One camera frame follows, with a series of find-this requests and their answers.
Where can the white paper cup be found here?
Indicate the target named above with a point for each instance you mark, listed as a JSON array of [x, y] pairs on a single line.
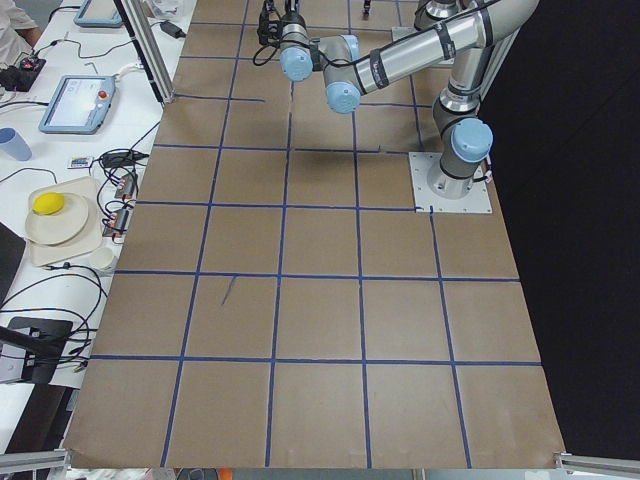
[[103, 260]]

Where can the beige tray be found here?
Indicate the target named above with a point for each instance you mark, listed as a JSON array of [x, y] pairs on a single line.
[[89, 238]]

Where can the black power adapter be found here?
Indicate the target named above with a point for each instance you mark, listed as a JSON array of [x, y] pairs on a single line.
[[172, 29]]

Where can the beige round plate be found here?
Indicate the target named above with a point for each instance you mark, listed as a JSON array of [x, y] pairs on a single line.
[[62, 226]]

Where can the yellow lemon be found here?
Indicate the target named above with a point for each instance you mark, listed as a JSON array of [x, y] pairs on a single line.
[[48, 203]]

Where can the teach pendant tablet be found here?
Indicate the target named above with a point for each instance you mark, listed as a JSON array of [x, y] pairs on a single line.
[[79, 105], [98, 14]]

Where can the blue plastic cup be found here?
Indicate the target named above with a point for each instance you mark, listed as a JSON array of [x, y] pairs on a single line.
[[13, 144]]

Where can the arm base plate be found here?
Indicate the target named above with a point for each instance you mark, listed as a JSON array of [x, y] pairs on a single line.
[[436, 192]]

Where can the aluminium frame post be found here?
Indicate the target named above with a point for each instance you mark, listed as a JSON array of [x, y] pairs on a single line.
[[140, 33]]

